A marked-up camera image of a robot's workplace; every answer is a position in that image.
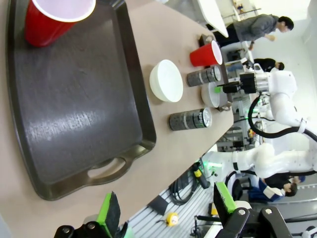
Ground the dark grey plastic tray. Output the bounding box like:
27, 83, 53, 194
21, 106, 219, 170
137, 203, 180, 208
5, 0, 157, 201

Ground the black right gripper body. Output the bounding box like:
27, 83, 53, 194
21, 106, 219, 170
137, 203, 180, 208
222, 72, 256, 95

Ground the coiled black cable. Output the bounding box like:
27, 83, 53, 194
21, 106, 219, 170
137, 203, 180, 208
169, 172, 199, 206

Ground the grey can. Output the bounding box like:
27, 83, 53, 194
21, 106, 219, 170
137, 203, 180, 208
169, 108, 213, 131
186, 65, 222, 88

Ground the yellow tape measure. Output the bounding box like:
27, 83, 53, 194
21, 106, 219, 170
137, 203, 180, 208
165, 211, 179, 228

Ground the black flat plate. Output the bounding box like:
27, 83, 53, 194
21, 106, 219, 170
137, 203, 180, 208
147, 196, 169, 216

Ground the black and yellow handheld controller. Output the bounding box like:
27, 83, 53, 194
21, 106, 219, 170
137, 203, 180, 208
192, 162, 211, 189

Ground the person in grey jacket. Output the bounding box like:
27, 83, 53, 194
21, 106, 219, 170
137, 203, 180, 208
212, 13, 295, 52

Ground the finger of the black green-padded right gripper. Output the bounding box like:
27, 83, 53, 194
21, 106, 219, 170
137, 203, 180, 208
213, 181, 295, 238

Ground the seated person in dark clothes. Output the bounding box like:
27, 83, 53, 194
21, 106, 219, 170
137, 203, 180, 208
247, 173, 298, 203

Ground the person in black top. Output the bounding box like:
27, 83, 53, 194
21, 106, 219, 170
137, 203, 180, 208
253, 58, 285, 73

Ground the grey can near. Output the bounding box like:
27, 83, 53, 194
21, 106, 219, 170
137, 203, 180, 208
169, 108, 213, 131

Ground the white ceramic bowl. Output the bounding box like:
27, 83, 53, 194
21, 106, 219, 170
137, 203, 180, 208
201, 81, 228, 109
149, 59, 184, 103

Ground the white background table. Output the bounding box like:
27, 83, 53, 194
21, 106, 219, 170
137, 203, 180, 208
197, 0, 229, 38

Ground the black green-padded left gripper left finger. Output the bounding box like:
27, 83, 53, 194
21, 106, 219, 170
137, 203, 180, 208
53, 190, 122, 238

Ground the red plastic cup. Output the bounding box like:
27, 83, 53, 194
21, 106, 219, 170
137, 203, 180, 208
189, 40, 223, 68
24, 0, 97, 48

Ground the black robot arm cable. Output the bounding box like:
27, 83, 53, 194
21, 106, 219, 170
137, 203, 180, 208
248, 92, 317, 142

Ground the grey can far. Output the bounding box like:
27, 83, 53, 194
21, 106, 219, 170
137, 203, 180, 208
186, 65, 222, 88

